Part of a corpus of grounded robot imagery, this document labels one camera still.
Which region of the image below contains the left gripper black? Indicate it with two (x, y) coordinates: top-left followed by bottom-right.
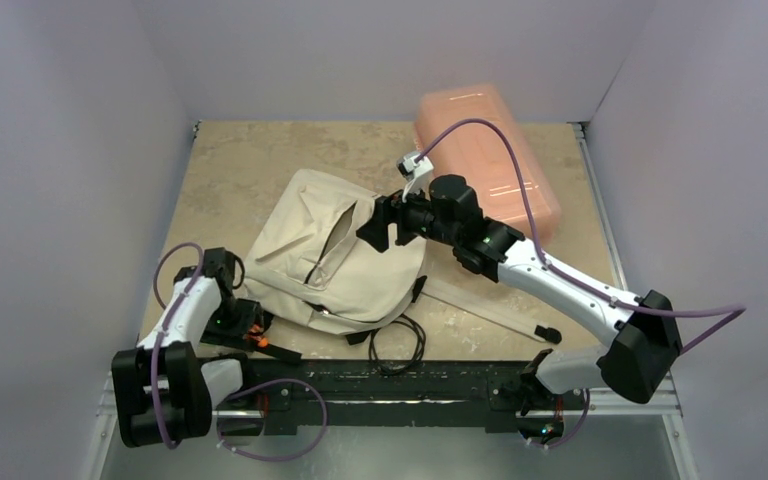
(199, 296), (261, 350)

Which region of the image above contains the orange small clip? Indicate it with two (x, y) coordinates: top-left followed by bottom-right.
(243, 325), (269, 351)

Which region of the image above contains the beige backpack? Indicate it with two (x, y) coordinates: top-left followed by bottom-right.
(241, 167), (563, 346)

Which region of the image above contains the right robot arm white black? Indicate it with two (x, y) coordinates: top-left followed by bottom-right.
(356, 175), (682, 407)

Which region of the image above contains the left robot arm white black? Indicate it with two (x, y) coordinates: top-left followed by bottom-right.
(111, 248), (271, 449)

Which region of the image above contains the orange translucent plastic box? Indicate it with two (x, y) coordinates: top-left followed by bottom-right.
(414, 84), (562, 243)

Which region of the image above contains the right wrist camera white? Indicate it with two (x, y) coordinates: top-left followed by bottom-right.
(397, 151), (434, 202)

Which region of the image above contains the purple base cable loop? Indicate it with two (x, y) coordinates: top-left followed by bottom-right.
(216, 378), (329, 463)

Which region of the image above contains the black aluminium base frame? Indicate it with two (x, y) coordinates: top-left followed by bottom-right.
(95, 357), (683, 439)

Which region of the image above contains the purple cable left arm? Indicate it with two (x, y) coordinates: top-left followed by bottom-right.
(150, 242), (206, 450)

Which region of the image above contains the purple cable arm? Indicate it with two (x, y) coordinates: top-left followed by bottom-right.
(417, 117), (748, 452)
(150, 242), (206, 450)

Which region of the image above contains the black usb cable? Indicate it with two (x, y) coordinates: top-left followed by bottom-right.
(367, 314), (428, 377)

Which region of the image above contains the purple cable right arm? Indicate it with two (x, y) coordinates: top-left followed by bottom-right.
(417, 117), (748, 452)

